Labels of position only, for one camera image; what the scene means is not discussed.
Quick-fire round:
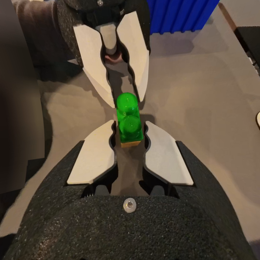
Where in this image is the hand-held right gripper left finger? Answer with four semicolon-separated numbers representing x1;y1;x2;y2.
67;119;118;186

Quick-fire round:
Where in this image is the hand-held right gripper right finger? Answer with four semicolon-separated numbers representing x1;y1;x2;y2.
143;121;194;186

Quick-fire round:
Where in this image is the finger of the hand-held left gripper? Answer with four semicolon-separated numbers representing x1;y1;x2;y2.
73;24;116;108
116;11;150;102

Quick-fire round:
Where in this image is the yellow one-stud building block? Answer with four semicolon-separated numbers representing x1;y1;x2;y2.
120;140;141;149

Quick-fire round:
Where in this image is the green two-stud building block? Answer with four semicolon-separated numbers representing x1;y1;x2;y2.
116;92;144;143

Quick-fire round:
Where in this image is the blue plastic bin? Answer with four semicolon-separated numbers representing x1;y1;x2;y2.
146;0;221;34

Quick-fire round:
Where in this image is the person's left forearm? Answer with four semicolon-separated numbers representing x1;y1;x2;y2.
15;0;63;70

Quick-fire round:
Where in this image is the person's left hand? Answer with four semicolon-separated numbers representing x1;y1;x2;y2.
105;52;123;64

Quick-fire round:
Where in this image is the black panel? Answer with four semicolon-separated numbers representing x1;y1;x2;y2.
235;26;260;76

